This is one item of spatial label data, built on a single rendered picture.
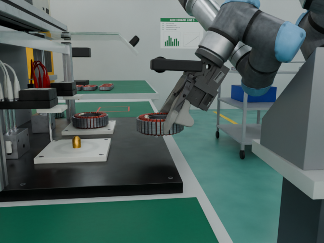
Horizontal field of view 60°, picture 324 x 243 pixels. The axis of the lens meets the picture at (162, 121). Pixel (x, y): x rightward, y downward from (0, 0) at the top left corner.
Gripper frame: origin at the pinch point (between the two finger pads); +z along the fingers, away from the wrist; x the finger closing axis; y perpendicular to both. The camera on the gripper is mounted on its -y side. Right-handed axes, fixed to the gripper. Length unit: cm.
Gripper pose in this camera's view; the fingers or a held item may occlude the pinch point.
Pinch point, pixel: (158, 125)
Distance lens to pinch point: 66.7
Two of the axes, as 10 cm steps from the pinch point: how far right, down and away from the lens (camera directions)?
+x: -1.1, -2.0, 9.7
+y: 8.5, 4.8, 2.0
